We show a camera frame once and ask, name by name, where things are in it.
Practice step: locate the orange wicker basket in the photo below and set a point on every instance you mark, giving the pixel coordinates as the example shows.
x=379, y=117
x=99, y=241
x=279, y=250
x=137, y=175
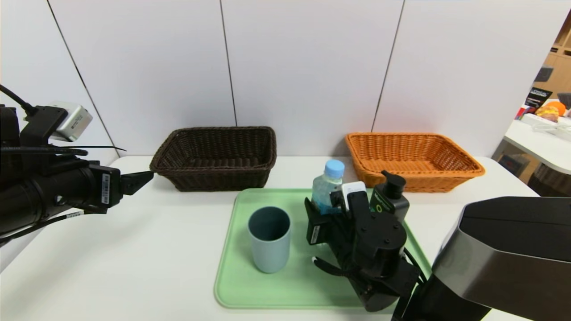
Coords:
x=424, y=156

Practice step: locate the clear water bottle blue cap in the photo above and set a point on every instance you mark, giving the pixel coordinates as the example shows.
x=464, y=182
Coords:
x=328, y=183

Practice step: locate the wooden shelf unit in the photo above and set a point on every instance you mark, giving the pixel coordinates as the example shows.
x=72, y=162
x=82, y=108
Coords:
x=561, y=67

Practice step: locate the light green plastic tray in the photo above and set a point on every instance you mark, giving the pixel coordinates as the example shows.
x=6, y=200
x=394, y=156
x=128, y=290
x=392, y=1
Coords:
x=294, y=285

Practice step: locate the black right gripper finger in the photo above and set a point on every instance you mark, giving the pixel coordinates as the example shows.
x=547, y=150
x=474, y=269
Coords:
x=311, y=209

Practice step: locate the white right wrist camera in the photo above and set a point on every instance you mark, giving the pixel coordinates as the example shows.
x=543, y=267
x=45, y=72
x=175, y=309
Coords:
x=354, y=189

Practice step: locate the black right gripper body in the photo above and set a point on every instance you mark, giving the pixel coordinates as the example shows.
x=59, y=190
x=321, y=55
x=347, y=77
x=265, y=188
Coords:
x=316, y=229

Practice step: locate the black pump bottle green label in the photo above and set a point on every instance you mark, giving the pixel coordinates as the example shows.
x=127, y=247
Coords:
x=392, y=203

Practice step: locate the dark brown wicker basket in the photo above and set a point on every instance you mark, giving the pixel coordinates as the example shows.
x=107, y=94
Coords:
x=214, y=178

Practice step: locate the blue-grey plastic cup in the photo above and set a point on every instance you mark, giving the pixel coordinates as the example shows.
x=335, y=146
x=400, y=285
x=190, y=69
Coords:
x=270, y=254

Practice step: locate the grey box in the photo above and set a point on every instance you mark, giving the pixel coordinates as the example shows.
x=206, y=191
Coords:
x=543, y=74

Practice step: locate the white background table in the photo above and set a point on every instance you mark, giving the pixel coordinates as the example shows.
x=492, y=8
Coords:
x=539, y=147

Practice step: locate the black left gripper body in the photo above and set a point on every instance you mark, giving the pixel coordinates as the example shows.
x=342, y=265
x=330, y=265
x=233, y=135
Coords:
x=108, y=186

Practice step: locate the black and silver right robot arm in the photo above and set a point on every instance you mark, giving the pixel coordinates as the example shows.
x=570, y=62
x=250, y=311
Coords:
x=499, y=258

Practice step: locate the orange round object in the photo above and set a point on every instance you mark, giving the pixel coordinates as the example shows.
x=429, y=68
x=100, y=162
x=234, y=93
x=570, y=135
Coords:
x=556, y=108

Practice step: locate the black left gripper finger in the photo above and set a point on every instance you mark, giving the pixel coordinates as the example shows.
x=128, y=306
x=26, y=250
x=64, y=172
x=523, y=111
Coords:
x=78, y=166
x=134, y=182

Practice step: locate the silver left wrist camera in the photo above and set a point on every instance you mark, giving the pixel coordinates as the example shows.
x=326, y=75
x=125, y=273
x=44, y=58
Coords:
x=73, y=122

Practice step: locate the yellow-brown food item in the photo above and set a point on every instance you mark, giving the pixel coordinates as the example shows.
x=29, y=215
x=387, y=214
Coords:
x=548, y=115

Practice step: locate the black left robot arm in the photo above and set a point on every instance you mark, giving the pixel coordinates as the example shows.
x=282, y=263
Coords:
x=44, y=196

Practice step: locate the black printed sign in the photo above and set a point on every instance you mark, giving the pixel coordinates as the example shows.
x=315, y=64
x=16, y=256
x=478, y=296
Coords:
x=538, y=97

